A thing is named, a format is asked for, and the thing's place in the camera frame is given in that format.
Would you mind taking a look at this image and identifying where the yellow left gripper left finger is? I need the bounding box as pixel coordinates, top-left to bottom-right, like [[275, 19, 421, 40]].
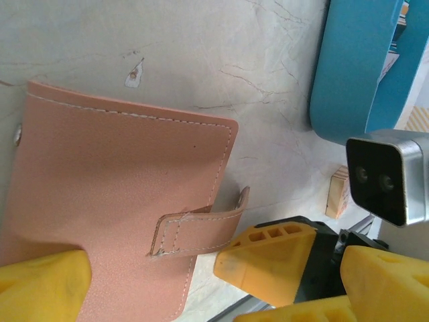
[[0, 250, 93, 322]]

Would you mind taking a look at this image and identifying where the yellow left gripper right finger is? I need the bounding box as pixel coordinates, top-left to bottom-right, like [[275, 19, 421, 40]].
[[339, 245, 429, 322]]

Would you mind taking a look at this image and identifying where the pink leather card holder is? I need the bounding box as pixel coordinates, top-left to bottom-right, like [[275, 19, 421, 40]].
[[0, 80, 251, 322]]

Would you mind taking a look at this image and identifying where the blue card tray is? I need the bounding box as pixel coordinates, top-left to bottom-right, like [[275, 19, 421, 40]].
[[308, 0, 429, 146]]

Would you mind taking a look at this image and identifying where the small orange packet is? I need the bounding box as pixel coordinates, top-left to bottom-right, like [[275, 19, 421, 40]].
[[324, 166, 351, 221]]

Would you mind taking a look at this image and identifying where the aluminium rail frame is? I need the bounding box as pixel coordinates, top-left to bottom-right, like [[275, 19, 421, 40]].
[[207, 214, 376, 322]]

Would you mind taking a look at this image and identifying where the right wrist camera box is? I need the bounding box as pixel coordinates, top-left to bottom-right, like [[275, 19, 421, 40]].
[[345, 129, 429, 228]]

